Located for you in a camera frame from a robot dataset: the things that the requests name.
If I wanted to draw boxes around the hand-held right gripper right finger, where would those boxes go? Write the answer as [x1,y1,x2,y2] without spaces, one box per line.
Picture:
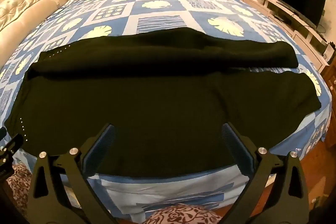
[221,122,316,224]

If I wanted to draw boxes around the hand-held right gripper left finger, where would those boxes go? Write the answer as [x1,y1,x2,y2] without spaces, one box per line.
[26,123,116,224]

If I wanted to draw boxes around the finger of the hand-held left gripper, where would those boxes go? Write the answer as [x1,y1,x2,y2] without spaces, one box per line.
[5,133,25,155]

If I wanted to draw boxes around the black pants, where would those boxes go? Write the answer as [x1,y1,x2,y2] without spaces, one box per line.
[4,28,322,179]

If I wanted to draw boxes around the floral patterned clothing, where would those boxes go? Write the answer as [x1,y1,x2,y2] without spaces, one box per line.
[5,164,223,224]

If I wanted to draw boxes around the brown wooden cabinet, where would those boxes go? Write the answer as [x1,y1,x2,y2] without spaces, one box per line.
[321,56,336,100]

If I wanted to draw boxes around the white television stand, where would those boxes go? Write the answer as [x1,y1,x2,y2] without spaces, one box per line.
[249,0,330,74]

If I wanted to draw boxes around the cream tufted headboard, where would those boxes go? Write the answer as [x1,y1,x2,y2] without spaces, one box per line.
[0,0,68,67]

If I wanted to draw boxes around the blue patterned bed sheet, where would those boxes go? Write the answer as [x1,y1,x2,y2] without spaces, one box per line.
[0,0,333,224]

